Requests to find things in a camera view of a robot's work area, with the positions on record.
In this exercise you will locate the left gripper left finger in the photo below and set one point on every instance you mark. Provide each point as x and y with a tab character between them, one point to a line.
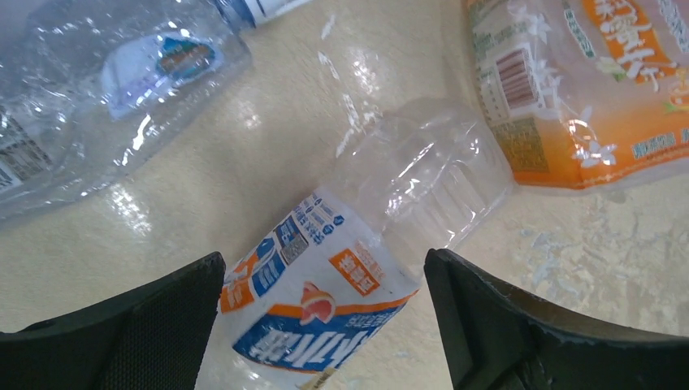
151	337

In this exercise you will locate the blue white label bottle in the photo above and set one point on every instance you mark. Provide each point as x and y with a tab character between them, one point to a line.
349	256

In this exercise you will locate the clear water bottle left edge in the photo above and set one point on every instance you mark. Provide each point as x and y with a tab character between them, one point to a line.
92	89

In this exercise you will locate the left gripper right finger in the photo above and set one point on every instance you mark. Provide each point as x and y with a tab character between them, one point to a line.
498	336

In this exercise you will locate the orange label bottle far left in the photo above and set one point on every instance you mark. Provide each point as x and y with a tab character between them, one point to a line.
583	94

